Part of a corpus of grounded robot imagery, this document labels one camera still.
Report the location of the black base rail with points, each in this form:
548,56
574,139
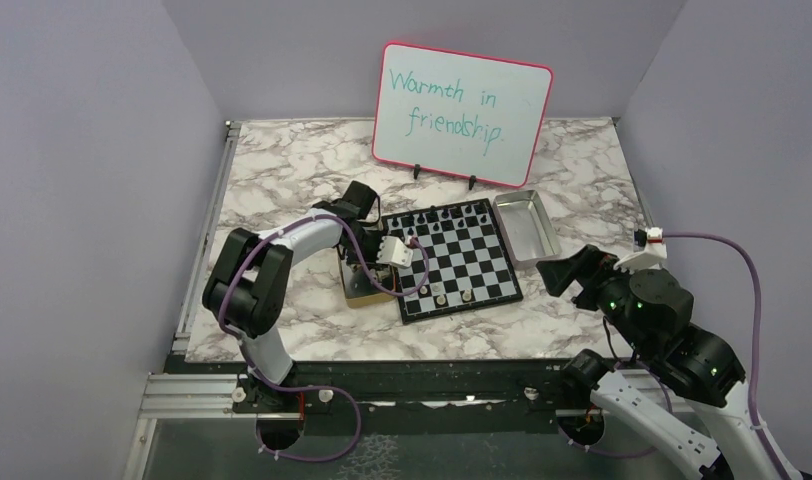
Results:
404,397

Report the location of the white board with pink frame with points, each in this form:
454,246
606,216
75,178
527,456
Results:
459,114

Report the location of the aluminium frame rail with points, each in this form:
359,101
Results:
170,396

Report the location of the empty silver metal tin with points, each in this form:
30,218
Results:
526,228

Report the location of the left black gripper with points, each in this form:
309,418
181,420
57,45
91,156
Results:
371,258

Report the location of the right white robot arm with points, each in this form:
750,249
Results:
704,371

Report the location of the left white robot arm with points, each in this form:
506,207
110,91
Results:
247,286

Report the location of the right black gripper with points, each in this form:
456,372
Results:
588,264

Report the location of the gold tin with white pieces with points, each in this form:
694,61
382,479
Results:
358,290

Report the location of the black and white chessboard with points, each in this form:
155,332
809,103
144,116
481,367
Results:
465,251

